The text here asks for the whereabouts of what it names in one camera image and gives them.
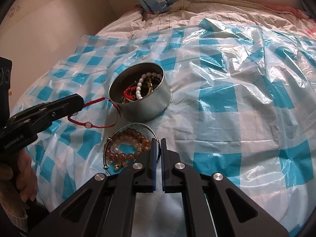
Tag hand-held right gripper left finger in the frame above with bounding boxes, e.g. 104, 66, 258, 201
30, 138, 158, 237

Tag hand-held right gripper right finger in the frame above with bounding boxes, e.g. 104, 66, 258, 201
160, 138, 289, 237

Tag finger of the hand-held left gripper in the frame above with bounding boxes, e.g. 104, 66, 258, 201
37, 94, 83, 107
11, 97, 84, 131

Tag red cord bracelet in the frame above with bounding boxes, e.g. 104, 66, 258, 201
67, 87, 136, 129

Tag amber bead bracelet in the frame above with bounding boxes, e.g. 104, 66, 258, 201
105, 127, 151, 168

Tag silver bangle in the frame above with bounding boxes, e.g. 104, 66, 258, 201
102, 123, 156, 176

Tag round metal tin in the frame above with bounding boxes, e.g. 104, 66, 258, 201
108, 63, 172, 122

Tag white bead bracelet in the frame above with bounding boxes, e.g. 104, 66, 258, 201
135, 72, 164, 101

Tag pile of bracelets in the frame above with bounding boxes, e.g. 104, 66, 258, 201
121, 72, 164, 104

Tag person's left forearm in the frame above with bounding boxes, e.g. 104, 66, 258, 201
0, 179, 29, 237

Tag person's left hand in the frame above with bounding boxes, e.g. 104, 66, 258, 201
0, 150, 38, 202

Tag small gold charm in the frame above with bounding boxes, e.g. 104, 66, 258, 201
114, 162, 129, 172

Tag blue checkered plastic sheet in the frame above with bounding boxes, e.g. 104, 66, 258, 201
12, 17, 316, 237

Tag striped bed sheet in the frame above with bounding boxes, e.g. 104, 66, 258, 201
95, 0, 309, 45

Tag pink blanket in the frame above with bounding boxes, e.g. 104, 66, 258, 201
259, 2, 310, 20

